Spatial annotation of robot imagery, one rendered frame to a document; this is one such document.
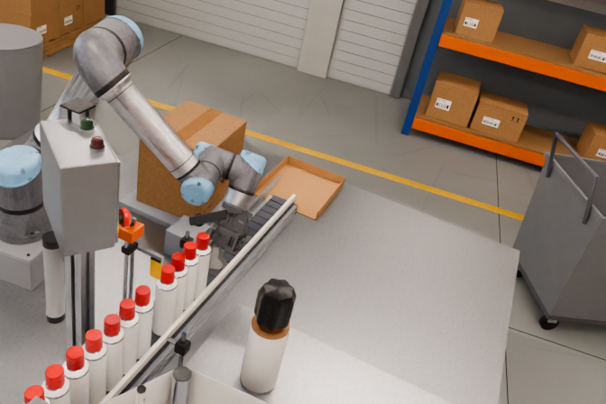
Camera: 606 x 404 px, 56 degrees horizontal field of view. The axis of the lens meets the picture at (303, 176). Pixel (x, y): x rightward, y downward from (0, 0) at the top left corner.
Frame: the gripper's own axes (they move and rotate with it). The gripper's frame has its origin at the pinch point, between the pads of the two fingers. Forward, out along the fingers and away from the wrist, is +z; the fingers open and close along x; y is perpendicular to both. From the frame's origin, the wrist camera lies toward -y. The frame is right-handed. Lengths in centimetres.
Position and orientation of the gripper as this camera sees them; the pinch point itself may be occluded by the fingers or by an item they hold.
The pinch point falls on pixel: (203, 270)
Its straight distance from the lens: 161.8
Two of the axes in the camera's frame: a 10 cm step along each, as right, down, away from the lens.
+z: -3.6, 9.3, 0.3
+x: 2.4, 0.6, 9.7
